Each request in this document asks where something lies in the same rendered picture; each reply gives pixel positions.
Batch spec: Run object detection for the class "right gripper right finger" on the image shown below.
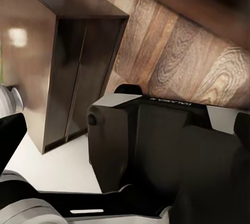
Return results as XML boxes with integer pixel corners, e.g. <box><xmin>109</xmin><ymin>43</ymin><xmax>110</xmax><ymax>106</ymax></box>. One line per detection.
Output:
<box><xmin>233</xmin><ymin>113</ymin><xmax>250</xmax><ymax>154</ymax></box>

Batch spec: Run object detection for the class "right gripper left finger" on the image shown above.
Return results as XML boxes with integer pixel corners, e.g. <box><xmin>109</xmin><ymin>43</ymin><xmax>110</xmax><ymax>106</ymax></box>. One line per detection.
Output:
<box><xmin>0</xmin><ymin>113</ymin><xmax>27</xmax><ymax>175</ymax></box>

